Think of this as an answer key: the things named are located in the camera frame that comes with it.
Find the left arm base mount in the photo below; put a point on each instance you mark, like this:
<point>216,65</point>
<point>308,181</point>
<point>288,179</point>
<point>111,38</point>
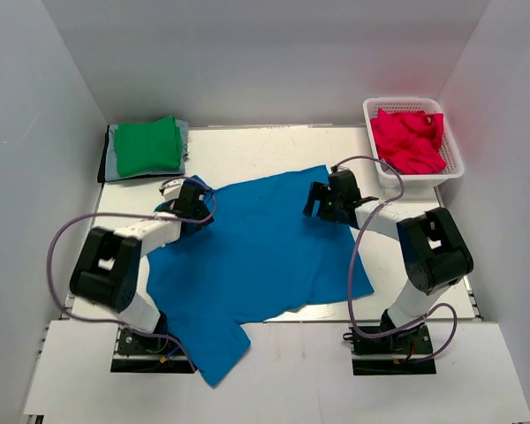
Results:
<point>136,354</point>

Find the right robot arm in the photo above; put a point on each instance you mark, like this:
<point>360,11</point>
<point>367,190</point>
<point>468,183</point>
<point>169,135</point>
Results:
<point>434,252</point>

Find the green folded t-shirt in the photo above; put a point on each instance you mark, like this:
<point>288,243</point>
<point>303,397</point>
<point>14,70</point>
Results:
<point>143,147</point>

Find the blue t-shirt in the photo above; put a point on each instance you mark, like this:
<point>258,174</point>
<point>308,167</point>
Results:
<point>258,259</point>

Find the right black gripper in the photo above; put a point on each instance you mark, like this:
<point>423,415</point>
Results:
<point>321,192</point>

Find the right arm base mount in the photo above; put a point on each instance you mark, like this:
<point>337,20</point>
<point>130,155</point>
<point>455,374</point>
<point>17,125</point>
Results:
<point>391,356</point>

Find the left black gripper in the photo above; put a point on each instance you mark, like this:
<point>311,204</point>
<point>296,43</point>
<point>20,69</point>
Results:
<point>204,218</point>

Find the black folded t-shirt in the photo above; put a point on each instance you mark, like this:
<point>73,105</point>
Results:
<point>107,171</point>

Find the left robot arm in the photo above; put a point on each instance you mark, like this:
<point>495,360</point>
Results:
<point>107,271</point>

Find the white plastic basket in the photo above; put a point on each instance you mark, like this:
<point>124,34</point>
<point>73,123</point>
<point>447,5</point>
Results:
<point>449,150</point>

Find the red t-shirt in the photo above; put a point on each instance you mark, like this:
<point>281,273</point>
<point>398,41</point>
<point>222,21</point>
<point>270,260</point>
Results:
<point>410,141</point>

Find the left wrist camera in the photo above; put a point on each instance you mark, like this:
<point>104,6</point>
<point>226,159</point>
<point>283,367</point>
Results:
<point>170,189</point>

